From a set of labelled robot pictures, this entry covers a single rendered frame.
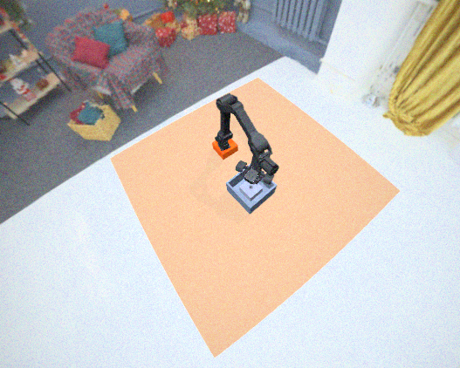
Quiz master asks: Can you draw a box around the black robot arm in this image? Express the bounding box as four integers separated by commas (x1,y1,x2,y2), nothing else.
215,93,279,185

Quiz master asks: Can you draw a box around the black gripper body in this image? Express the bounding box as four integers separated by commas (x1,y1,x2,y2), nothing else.
235,160,275,185

